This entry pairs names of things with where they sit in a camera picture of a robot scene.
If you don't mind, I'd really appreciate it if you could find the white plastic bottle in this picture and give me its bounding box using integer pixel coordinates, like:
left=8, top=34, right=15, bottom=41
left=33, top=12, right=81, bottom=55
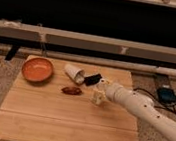
left=92, top=91, right=105, bottom=105

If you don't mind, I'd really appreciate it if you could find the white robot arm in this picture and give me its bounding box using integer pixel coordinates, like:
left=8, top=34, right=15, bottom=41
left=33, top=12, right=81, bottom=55
left=97, top=78, right=176, bottom=141

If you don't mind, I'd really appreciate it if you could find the black rectangular block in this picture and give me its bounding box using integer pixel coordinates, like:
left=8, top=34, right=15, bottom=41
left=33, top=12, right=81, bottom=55
left=84, top=74, right=102, bottom=86

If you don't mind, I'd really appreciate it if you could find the white paper cup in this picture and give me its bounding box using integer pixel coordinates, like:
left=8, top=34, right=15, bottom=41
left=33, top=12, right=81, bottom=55
left=64, top=64, right=85, bottom=85

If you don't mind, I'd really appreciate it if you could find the brown dried fruit piece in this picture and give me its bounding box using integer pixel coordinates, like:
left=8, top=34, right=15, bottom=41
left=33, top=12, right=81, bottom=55
left=61, top=86, right=82, bottom=95

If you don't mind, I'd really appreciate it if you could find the wooden table board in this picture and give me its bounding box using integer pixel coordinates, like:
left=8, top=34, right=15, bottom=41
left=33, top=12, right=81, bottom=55
left=0, top=58, right=139, bottom=141

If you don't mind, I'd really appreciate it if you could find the black power adapter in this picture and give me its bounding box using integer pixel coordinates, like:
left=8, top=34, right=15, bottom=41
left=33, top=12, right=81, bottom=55
left=157, top=87, right=176, bottom=104

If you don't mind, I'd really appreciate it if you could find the orange bowl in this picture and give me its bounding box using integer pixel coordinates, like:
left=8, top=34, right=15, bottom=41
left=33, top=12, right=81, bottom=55
left=21, top=57, right=54, bottom=83

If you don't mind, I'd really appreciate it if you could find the grey metal rail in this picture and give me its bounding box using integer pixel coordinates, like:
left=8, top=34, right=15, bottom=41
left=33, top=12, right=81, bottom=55
left=0, top=20, right=176, bottom=63

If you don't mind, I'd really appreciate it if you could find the black bracket leg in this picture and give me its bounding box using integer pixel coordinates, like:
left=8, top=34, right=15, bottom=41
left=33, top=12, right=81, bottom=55
left=4, top=45, right=20, bottom=61

